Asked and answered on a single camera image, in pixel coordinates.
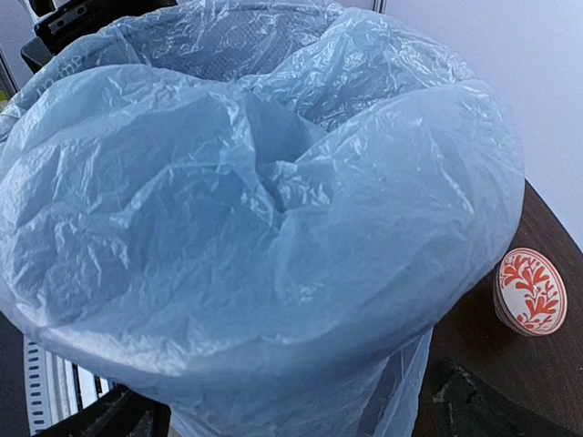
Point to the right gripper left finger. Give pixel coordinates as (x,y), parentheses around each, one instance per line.
(121,412)

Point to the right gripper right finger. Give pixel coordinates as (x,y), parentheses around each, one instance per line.
(513,400)

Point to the light blue plastic trash bag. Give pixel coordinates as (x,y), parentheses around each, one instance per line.
(254,212)

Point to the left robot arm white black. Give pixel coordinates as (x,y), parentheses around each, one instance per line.
(58,23)

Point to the orange white patterned bowl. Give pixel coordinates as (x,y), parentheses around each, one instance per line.
(529,294)

